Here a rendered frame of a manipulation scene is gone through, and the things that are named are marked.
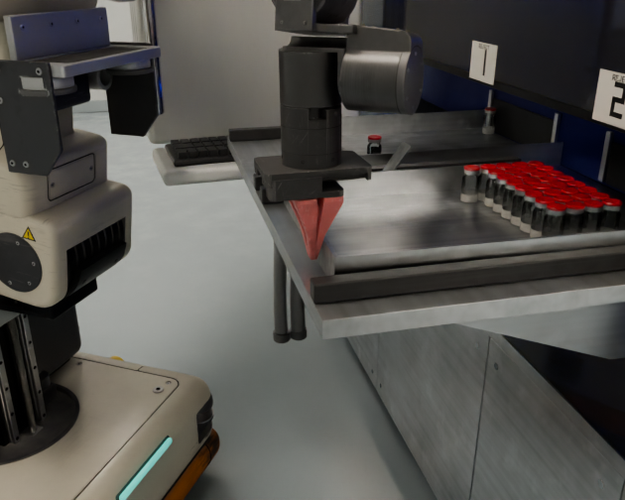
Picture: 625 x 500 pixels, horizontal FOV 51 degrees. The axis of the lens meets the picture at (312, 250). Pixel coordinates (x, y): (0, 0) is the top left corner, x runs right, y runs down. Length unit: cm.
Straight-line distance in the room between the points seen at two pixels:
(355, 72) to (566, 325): 40
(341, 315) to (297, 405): 138
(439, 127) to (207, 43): 54
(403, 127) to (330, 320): 72
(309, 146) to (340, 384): 149
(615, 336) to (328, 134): 44
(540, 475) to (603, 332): 35
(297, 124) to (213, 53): 90
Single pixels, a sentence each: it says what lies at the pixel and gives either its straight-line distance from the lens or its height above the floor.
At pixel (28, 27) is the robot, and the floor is 108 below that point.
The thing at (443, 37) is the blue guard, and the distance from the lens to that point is 129.
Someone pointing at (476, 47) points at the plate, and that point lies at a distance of 117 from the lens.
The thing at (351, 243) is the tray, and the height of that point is 88.
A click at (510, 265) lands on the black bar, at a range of 66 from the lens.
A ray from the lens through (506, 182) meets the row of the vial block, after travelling 82.
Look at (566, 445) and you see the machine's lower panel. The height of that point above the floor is 54.
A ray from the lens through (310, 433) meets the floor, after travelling 186.
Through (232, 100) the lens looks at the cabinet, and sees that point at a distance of 152.
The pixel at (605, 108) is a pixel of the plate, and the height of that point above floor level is 101.
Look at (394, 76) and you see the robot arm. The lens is 56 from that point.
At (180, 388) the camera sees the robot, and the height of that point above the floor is 28.
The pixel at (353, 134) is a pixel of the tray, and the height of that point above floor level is 88.
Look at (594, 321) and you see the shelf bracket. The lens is 83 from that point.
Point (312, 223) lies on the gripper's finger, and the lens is 63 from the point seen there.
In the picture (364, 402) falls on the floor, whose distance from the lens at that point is 198.
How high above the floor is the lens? 116
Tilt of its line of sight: 23 degrees down
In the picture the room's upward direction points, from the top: straight up
